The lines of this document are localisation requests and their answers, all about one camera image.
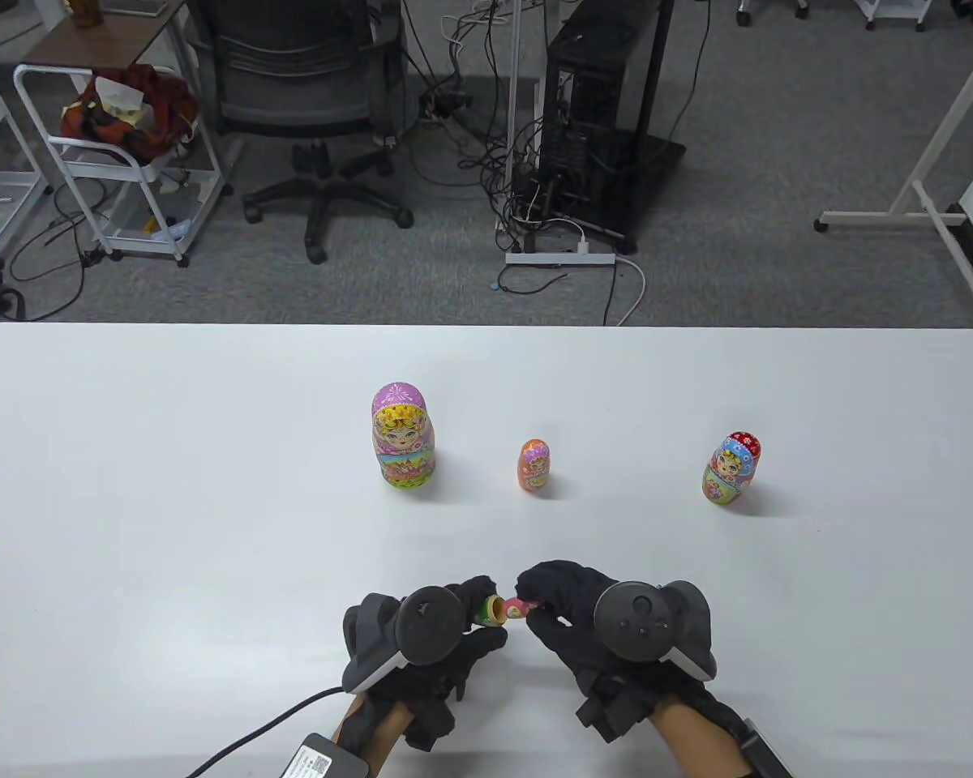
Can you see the brown jar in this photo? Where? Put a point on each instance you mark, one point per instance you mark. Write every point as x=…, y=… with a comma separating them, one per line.
x=86, y=12

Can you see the white crumpled paper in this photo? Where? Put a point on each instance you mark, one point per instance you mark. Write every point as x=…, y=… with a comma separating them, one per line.
x=120, y=96

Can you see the small green Russian doll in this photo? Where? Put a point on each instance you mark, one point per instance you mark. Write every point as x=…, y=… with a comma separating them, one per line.
x=486, y=613

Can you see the black computer tower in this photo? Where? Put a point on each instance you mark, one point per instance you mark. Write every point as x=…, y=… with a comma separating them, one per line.
x=592, y=97

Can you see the red patterned bag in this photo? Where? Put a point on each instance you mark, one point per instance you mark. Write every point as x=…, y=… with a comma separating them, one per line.
x=166, y=105

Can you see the white metal cart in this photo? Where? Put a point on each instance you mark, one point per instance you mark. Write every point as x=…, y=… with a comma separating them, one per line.
x=122, y=159

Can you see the red-blue scarf Russian doll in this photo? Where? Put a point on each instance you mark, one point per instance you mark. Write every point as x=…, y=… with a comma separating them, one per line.
x=730, y=474

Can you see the black stand base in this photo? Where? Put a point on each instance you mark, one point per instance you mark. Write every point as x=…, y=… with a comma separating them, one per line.
x=661, y=162

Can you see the black grey tracking controller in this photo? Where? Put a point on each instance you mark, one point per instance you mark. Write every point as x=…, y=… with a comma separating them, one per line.
x=639, y=622
x=430, y=628

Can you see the person's right hand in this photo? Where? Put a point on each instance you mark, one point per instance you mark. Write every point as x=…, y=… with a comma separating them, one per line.
x=567, y=600

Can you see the white pole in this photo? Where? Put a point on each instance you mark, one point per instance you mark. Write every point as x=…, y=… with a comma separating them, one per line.
x=516, y=81

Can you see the black office chair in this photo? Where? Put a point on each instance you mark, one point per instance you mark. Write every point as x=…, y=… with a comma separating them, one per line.
x=292, y=89

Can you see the orange Russian doll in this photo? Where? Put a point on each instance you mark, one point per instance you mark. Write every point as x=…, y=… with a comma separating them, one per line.
x=534, y=470

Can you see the person's left hand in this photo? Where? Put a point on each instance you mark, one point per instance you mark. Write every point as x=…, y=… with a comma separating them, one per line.
x=478, y=644

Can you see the white cart casters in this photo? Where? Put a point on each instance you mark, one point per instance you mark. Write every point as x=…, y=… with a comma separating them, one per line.
x=892, y=10

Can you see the wooden side table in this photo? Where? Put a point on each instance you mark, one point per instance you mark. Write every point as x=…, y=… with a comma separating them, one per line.
x=105, y=40

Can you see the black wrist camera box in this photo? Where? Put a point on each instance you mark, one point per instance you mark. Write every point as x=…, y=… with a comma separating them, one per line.
x=320, y=762
x=766, y=754

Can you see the large purple-scarf Russian doll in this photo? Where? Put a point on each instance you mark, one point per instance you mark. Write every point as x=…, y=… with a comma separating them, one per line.
x=404, y=438

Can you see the white whiteboard stand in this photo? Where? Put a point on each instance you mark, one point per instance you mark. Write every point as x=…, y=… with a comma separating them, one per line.
x=940, y=134

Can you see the person's left forearm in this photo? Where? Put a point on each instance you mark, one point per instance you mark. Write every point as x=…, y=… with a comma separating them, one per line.
x=393, y=733

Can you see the black chair caster base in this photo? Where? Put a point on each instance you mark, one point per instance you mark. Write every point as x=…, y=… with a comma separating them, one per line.
x=770, y=8

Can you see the white power strip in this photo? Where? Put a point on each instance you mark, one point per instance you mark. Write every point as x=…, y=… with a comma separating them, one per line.
x=559, y=258

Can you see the person's right forearm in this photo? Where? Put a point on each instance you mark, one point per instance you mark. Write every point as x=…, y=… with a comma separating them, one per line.
x=689, y=737

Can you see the small pink Russian doll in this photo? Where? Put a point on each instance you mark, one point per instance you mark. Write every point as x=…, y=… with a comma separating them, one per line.
x=519, y=608

